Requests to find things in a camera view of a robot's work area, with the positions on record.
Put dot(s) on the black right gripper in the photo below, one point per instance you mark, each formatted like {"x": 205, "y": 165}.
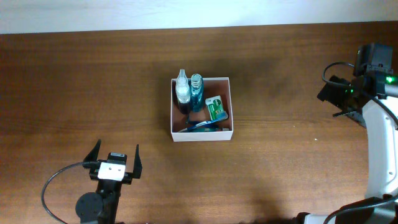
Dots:
{"x": 331, "y": 93}

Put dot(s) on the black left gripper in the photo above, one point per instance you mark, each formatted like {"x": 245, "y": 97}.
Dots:
{"x": 128, "y": 176}

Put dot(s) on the teal toothpaste tube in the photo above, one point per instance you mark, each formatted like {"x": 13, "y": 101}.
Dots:
{"x": 208, "y": 130}

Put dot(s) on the clear pump spray bottle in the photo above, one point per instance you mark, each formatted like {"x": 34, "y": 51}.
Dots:
{"x": 182, "y": 90}

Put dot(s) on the blue Listerine mouthwash bottle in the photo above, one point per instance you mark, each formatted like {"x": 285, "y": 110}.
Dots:
{"x": 197, "y": 89}

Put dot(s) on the green white Dettol soap box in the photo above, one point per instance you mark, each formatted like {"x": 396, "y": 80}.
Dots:
{"x": 215, "y": 107}

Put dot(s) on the blue white toothbrush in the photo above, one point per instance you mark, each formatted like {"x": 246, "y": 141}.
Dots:
{"x": 223, "y": 116}

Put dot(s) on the blue disposable razor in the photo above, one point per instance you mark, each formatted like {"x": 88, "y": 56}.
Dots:
{"x": 190, "y": 121}

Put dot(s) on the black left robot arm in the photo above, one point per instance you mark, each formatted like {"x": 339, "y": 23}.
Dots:
{"x": 101, "y": 205}

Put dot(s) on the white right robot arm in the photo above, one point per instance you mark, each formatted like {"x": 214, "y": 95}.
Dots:
{"x": 380, "y": 201}

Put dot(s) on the white cardboard box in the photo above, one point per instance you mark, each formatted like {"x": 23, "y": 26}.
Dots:
{"x": 219, "y": 86}

